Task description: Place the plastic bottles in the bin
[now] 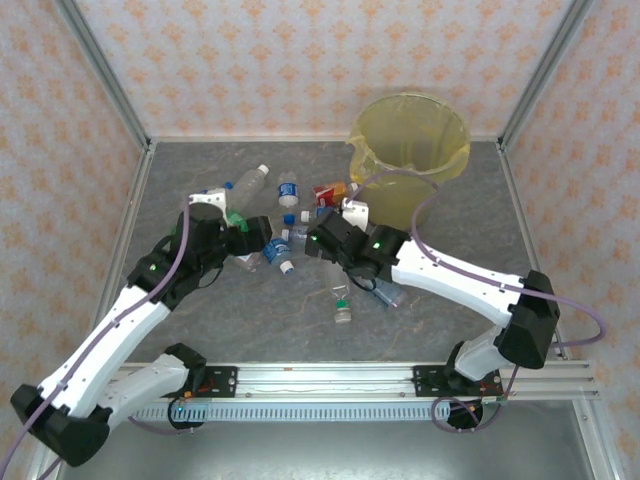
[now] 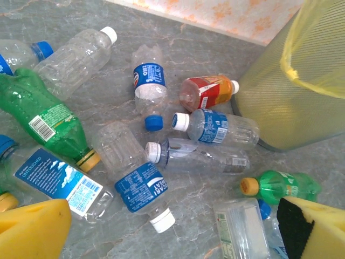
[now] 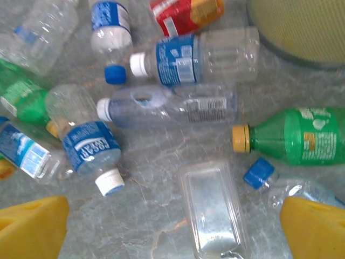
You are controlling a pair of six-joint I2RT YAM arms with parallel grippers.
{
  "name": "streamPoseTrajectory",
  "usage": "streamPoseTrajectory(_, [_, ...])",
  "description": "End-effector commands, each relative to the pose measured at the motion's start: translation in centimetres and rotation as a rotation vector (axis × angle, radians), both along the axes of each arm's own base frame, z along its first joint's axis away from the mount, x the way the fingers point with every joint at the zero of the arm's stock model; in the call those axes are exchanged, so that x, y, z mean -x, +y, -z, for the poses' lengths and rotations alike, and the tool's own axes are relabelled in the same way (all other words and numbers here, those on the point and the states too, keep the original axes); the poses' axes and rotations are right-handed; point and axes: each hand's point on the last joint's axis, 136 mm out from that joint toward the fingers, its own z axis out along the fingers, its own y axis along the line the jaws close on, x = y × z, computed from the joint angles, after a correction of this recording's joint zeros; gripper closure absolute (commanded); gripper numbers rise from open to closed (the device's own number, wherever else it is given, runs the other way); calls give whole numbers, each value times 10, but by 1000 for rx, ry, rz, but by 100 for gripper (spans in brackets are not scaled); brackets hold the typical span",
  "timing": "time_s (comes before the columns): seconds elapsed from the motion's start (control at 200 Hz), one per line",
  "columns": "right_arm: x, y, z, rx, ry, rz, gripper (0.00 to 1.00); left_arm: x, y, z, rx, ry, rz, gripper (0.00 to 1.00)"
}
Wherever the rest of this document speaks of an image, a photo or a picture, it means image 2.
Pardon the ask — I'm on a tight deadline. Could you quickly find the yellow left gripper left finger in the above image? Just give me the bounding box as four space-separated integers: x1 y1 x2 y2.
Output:
0 199 73 259

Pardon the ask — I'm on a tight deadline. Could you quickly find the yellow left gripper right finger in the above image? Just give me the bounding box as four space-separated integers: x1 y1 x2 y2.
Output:
277 196 345 259

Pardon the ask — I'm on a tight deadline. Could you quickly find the small green bottle yellow cap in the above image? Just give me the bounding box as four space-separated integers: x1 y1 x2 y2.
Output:
239 169 323 206
0 190 20 214

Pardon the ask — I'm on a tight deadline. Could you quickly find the Fiji water bottle blue cap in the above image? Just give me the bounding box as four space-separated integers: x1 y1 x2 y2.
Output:
0 134 116 224

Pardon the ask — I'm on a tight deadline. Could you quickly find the square clear bottle green label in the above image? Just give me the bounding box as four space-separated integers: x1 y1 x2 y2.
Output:
213 197 271 259

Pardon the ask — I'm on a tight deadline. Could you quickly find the Pocari Sweat clear bottle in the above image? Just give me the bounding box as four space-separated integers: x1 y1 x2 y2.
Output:
92 120 176 234

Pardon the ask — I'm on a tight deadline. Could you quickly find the large green Sprite bottle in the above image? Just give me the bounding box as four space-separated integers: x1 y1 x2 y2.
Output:
0 67 102 173

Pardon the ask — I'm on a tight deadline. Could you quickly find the clear bottle grey neck ring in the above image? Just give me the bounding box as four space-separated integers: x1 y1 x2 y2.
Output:
145 137 251 175

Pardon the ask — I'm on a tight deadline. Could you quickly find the blue-label clear bottle white cap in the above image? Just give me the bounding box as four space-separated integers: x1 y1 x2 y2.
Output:
171 108 260 151

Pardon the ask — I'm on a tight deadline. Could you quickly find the ribbed clear bottle white cap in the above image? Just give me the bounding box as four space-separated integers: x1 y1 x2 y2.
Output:
33 26 118 101

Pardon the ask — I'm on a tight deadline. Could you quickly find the red orange label bottle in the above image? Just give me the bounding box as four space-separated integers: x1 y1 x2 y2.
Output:
178 74 240 113

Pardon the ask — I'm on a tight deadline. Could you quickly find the capless clear Pepsi-label bottle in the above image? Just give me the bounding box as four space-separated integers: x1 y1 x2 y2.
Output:
131 44 171 117

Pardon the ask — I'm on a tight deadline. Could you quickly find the yellow mesh waste bin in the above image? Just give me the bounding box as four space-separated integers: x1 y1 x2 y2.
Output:
231 0 345 152

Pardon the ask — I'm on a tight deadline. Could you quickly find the yellow plastic bin liner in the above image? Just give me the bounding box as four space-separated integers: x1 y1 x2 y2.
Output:
279 0 345 100

